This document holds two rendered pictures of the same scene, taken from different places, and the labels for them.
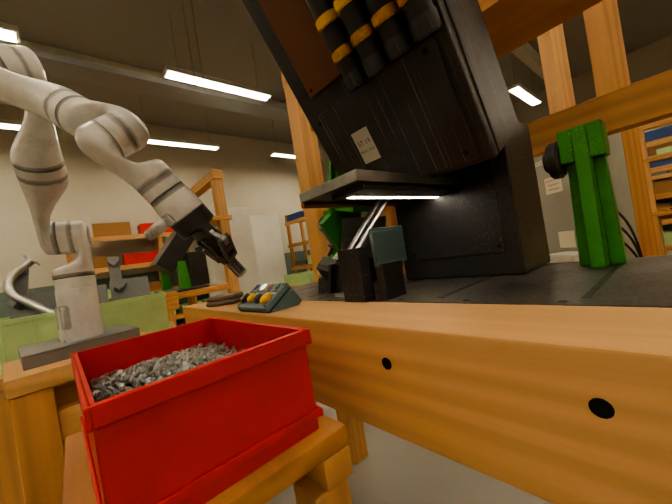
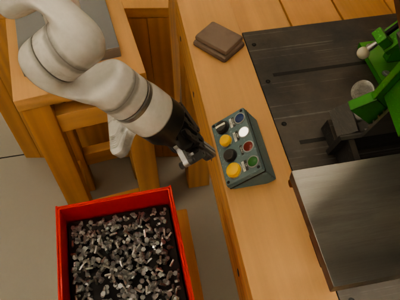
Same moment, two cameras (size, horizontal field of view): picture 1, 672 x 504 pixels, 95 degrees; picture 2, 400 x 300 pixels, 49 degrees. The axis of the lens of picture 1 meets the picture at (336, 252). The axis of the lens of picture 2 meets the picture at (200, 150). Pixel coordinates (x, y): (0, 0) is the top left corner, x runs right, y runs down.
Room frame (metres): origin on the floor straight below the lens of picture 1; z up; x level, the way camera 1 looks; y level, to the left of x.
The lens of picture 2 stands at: (0.26, 0.00, 1.63)
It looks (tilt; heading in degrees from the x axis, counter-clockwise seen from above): 55 degrees down; 30
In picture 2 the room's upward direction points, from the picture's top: straight up
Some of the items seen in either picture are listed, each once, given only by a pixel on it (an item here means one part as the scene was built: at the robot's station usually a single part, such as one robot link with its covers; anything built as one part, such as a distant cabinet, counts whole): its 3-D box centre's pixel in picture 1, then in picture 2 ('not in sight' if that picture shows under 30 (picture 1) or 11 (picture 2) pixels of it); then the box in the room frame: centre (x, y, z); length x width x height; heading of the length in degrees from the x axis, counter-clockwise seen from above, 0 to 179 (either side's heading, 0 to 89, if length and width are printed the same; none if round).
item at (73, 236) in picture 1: (71, 251); not in sight; (0.86, 0.73, 1.13); 0.09 x 0.09 x 0.17; 34
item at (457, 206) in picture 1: (462, 207); not in sight; (0.80, -0.34, 1.07); 0.30 x 0.18 x 0.34; 41
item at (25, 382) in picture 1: (86, 356); (73, 49); (0.86, 0.74, 0.83); 0.32 x 0.32 x 0.04; 48
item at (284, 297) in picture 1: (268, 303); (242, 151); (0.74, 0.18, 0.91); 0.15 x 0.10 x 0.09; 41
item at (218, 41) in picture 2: (226, 298); (218, 41); (1.00, 0.38, 0.91); 0.10 x 0.08 x 0.03; 80
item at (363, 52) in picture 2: not in sight; (371, 47); (1.11, 0.05, 0.96); 0.06 x 0.03 x 0.06; 131
